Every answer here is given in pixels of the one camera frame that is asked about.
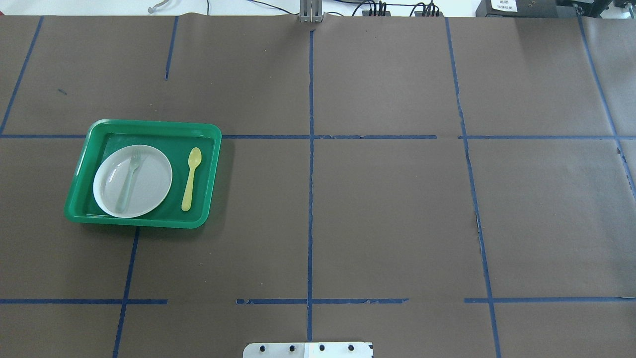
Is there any yellow plastic spoon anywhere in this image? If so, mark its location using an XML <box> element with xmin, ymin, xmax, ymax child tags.
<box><xmin>181</xmin><ymin>147</ymin><xmax>202</xmax><ymax>212</ymax></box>

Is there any green plastic tray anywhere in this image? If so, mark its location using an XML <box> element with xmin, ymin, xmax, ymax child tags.
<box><xmin>64</xmin><ymin>119</ymin><xmax>221</xmax><ymax>229</ymax></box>

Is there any pale green plastic fork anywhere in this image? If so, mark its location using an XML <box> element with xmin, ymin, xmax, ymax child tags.
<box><xmin>115</xmin><ymin>149</ymin><xmax>142</xmax><ymax>213</ymax></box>

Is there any white round plate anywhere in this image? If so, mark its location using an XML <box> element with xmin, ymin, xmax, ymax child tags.
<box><xmin>92</xmin><ymin>145</ymin><xmax>172</xmax><ymax>218</ymax></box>

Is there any black computer box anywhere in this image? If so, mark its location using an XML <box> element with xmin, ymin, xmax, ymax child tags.
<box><xmin>475</xmin><ymin>0</ymin><xmax>577</xmax><ymax>18</ymax></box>

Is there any aluminium frame post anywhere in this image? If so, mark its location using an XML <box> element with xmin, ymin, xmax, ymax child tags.
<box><xmin>298</xmin><ymin>0</ymin><xmax>324</xmax><ymax>23</ymax></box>

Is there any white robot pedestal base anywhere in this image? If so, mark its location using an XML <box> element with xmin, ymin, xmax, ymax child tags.
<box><xmin>242</xmin><ymin>342</ymin><xmax>374</xmax><ymax>358</ymax></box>

